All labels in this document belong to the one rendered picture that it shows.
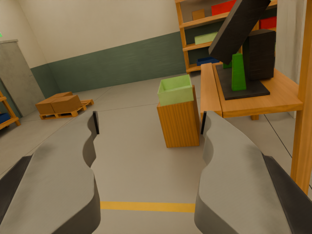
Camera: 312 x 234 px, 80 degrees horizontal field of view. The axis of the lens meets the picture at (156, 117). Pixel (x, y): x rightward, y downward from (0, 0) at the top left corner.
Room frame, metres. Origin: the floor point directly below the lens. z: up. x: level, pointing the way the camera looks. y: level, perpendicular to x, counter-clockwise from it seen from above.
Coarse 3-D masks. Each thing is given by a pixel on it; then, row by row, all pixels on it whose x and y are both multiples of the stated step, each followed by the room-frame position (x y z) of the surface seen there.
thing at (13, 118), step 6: (0, 96) 4.86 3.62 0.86; (6, 102) 4.91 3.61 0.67; (6, 108) 4.88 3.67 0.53; (0, 114) 4.91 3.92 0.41; (6, 114) 4.79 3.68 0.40; (12, 114) 4.87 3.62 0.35; (0, 120) 4.60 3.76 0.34; (6, 120) 4.71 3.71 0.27; (12, 120) 4.75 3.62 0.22; (18, 120) 4.92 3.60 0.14; (0, 126) 4.45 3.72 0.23; (6, 126) 5.00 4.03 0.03
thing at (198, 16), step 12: (180, 0) 5.25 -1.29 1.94; (276, 0) 4.63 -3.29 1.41; (180, 12) 5.73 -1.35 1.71; (192, 12) 5.28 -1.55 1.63; (216, 12) 5.10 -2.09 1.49; (228, 12) 4.95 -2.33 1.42; (180, 24) 5.32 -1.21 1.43; (192, 24) 5.19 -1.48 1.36; (264, 24) 4.76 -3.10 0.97; (276, 24) 4.66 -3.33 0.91; (204, 36) 5.19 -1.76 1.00; (192, 48) 5.21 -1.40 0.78; (240, 48) 5.26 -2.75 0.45; (204, 60) 5.23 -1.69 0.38; (216, 60) 5.11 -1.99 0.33
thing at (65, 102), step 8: (56, 96) 5.24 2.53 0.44; (64, 96) 5.10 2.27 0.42; (72, 96) 4.73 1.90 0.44; (40, 104) 4.82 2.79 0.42; (48, 104) 4.70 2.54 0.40; (56, 104) 4.58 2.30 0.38; (64, 104) 4.50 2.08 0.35; (72, 104) 4.51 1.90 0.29; (80, 104) 4.75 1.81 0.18; (88, 104) 5.12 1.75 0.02; (40, 112) 4.89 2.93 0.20; (48, 112) 4.76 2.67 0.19; (56, 112) 4.63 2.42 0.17; (64, 112) 4.54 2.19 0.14; (72, 112) 4.43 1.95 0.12
